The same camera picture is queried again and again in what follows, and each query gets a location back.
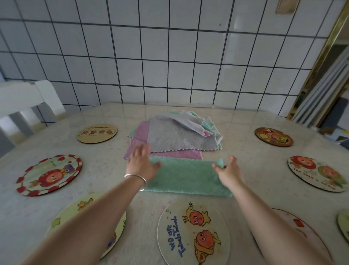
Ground person's left hand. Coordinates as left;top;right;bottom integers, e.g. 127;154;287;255
125;143;162;183

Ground person's right hand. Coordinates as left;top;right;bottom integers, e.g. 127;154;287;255
212;155;245;189

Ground pile of cloths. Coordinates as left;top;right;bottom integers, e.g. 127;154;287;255
123;110;224;160

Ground tan round placemat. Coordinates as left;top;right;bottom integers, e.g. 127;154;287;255
77;123;118;145

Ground brown round placemat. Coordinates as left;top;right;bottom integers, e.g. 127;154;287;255
254;127;294;147

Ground we are friends placemat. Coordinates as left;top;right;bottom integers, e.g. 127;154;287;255
157;201;231;265

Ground two-face round placemat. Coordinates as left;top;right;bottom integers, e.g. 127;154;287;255
288;155;347;193

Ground yellow-green round placemat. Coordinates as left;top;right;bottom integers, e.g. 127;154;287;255
45;192;127;260

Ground red-square round placemat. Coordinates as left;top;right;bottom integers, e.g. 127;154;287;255
253;208;334;262

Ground red-bordered round placemat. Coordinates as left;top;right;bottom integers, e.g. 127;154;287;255
16;154;83;197

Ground person's right forearm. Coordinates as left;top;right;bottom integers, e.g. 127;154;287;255
230;181;333;265

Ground person's left forearm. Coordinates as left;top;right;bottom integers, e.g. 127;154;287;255
21;177;145;265

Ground dark blue panel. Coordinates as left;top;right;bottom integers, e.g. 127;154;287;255
320;97;349;131

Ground white leaning boards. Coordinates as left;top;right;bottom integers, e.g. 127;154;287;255
292;46;349;129

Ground white wooden chair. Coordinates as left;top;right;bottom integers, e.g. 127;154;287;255
0;79;67;153

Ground silver bangle bracelet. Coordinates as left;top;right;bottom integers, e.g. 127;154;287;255
123;174;148;191

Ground gold metal door frame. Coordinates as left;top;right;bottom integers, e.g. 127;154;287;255
286;0;349;120

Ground tan wall plate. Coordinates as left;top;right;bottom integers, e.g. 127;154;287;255
276;0;300;14

